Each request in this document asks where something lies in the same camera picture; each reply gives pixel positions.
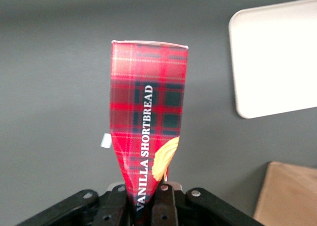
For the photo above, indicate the beige plastic tray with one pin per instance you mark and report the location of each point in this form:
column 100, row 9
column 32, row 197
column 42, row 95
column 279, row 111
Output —
column 275, row 62

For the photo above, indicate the small white scrap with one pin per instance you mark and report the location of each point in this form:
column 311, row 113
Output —
column 106, row 140

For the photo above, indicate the wooden drawer cabinet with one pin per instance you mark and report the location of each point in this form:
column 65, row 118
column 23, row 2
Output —
column 289, row 198

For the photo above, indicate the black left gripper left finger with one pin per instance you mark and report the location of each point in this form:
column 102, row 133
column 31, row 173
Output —
column 114, row 208

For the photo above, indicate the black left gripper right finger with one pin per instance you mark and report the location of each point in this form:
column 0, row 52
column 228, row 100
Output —
column 164, row 208

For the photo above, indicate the red tartan cookie box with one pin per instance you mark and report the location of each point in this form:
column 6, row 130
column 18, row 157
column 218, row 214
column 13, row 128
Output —
column 148, row 99

